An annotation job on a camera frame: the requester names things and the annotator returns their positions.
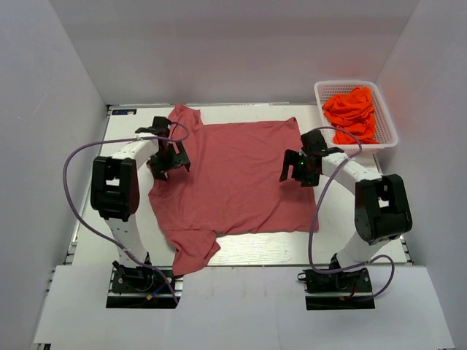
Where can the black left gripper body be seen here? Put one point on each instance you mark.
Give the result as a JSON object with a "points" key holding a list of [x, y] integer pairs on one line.
{"points": [[166, 159]]}

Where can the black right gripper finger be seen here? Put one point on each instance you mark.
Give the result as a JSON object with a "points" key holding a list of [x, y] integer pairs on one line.
{"points": [[305, 183], [288, 160]]}

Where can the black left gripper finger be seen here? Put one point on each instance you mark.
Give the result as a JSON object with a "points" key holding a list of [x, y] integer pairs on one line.
{"points": [[160, 175], [182, 159]]}

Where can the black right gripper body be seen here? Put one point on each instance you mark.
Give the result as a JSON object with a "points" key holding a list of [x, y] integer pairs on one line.
{"points": [[301, 169]]}

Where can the pink red t-shirt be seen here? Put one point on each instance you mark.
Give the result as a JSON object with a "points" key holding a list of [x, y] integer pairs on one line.
{"points": [[232, 187]]}

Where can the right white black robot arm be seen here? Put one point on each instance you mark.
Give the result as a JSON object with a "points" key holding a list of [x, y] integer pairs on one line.
{"points": [[381, 213]]}

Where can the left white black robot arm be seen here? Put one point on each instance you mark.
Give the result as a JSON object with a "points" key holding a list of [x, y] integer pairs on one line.
{"points": [[115, 191]]}

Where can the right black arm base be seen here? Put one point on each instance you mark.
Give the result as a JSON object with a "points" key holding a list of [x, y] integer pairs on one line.
{"points": [[337, 291]]}

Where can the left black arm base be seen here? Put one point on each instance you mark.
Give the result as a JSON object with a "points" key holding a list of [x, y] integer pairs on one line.
{"points": [[143, 288]]}

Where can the small blue label sticker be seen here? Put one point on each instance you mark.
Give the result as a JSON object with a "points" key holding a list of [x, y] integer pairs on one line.
{"points": [[124, 111]]}

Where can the orange crumpled t-shirt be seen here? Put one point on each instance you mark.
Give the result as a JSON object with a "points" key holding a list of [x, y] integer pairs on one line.
{"points": [[354, 113]]}

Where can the white perforated plastic basket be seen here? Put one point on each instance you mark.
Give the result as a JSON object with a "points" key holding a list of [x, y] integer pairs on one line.
{"points": [[385, 130]]}

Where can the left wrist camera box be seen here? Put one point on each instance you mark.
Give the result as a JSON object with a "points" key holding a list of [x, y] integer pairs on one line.
{"points": [[160, 127]]}

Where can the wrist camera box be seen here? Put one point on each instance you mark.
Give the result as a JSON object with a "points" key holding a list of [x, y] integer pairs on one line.
{"points": [[160, 127], [312, 141]]}

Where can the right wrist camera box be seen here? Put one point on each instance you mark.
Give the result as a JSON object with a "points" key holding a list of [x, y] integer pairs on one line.
{"points": [[312, 141]]}

